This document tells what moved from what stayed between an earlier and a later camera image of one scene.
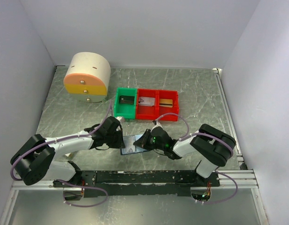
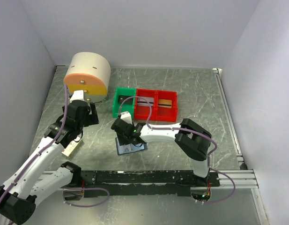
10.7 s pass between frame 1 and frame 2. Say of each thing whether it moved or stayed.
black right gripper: moved
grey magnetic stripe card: stayed
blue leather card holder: stayed
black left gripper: moved
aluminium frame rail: stayed
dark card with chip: stayed
